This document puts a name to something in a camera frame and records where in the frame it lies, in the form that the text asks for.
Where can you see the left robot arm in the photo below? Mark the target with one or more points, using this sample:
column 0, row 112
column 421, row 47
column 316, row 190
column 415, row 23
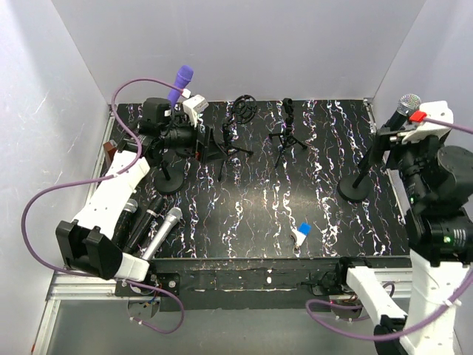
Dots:
column 87, row 243

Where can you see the blue white small card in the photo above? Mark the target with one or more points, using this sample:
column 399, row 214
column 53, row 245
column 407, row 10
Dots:
column 300, row 234

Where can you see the empty round-base stand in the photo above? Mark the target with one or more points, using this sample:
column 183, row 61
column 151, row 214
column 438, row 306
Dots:
column 188, row 152

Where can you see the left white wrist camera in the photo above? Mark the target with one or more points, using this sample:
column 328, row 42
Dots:
column 193, row 106

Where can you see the black round-base mic stand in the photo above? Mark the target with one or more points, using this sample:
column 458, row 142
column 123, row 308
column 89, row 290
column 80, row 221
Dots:
column 169, row 180

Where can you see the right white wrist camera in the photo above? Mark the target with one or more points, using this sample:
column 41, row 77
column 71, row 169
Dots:
column 428, row 120

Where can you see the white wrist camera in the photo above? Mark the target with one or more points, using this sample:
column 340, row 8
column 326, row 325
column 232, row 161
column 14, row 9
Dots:
column 428, row 120
column 193, row 106

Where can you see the black shotgun microphone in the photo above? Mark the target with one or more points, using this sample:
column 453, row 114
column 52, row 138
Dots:
column 142, row 228

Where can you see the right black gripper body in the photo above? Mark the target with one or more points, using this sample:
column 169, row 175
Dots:
column 383, row 140

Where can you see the black microphone silver grille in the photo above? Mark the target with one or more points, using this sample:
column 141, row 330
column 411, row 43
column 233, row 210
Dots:
column 407, row 105

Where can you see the aluminium frame rail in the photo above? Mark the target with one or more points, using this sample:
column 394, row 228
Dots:
column 393, row 273

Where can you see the brown wooden metronome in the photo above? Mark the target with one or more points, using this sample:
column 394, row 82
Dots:
column 109, row 148

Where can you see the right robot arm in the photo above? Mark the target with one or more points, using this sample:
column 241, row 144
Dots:
column 438, row 182

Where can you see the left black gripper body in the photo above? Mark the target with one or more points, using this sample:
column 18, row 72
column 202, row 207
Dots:
column 202, row 149

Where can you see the black tripod stand with shockmount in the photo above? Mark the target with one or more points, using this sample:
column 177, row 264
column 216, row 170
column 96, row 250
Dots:
column 242, row 111

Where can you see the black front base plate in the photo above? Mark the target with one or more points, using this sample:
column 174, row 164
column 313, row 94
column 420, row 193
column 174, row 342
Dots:
column 247, row 283

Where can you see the purple microphone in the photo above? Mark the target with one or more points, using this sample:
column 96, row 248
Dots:
column 182, row 79

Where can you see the black glitter microphone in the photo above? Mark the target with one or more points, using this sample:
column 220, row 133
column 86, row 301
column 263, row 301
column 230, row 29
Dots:
column 123, row 225

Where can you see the small black tripod stand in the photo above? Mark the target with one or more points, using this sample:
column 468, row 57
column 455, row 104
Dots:
column 286, row 138

